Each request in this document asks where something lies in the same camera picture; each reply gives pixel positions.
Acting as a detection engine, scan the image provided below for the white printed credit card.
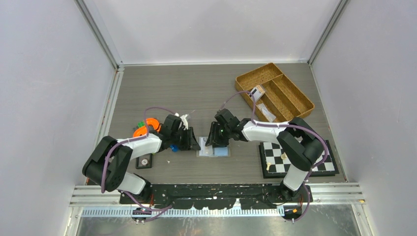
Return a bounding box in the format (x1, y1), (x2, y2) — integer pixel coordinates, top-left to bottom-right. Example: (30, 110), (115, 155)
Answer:
(199, 137), (214, 157)

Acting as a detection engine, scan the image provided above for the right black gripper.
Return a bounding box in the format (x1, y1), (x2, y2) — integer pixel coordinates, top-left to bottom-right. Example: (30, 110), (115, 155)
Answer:
(205, 121), (232, 148)

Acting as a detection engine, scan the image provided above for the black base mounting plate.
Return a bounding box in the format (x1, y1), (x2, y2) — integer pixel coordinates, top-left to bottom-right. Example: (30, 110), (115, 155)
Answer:
(119, 184), (313, 210)

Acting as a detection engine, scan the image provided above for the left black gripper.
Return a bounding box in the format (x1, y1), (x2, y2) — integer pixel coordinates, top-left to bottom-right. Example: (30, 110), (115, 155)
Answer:
(171, 127), (201, 151)

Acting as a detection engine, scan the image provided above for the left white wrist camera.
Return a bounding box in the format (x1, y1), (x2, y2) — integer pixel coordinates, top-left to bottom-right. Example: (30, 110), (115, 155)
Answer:
(175, 113), (190, 130)

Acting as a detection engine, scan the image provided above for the orange tape dispenser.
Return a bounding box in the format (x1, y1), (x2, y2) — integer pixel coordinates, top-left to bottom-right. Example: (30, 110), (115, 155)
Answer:
(132, 118), (161, 138)

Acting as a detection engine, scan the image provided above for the blue yellow toy car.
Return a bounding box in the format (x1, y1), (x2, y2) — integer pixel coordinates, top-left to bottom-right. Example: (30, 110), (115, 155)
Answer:
(170, 145), (179, 152)

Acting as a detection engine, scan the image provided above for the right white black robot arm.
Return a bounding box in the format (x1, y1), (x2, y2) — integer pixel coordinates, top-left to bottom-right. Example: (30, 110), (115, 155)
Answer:
(205, 109), (328, 202)

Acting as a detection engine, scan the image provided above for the woven wicker divided tray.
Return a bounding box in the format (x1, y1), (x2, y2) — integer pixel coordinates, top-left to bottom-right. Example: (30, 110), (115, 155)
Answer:
(235, 63), (315, 122)

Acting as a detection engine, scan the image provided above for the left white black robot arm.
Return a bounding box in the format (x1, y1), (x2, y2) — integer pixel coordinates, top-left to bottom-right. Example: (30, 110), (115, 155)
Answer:
(82, 114), (201, 204)

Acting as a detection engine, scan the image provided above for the black white chessboard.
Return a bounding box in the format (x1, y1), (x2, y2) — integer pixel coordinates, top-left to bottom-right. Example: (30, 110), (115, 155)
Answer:
(258, 140), (339, 179)

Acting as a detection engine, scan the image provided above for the small black square box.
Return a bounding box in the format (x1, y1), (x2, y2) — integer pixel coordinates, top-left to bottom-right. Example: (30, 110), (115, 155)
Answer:
(135, 153), (153, 169)

